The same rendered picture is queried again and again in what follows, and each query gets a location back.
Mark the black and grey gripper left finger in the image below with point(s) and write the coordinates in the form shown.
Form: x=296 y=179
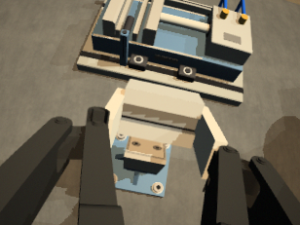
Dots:
x=28 y=177

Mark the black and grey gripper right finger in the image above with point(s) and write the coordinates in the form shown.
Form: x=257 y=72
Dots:
x=269 y=201

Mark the beige slotted block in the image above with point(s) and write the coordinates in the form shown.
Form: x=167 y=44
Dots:
x=159 y=113

